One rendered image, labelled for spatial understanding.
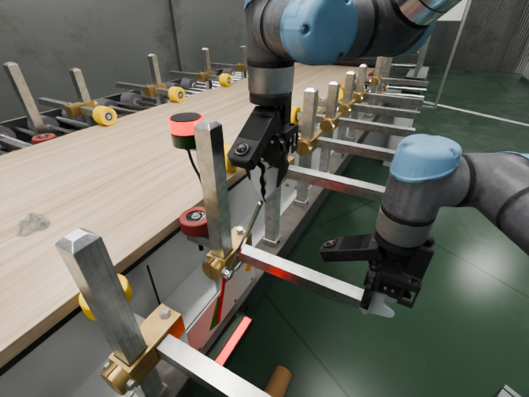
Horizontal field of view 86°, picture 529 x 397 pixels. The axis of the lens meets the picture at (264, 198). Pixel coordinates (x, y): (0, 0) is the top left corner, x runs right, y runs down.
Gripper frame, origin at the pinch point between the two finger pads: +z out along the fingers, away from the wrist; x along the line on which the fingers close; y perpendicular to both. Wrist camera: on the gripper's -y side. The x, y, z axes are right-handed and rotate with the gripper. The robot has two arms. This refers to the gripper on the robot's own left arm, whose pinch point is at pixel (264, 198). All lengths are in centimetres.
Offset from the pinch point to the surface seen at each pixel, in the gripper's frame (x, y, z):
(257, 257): 0.3, -2.5, 14.5
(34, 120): 115, 14, 5
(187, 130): 10.6, -7.6, -14.7
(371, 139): 13, 261, 79
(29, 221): 50, -22, 9
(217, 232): 7.1, -7.2, 6.5
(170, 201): 29.0, 1.0, 10.5
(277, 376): 0, 10, 93
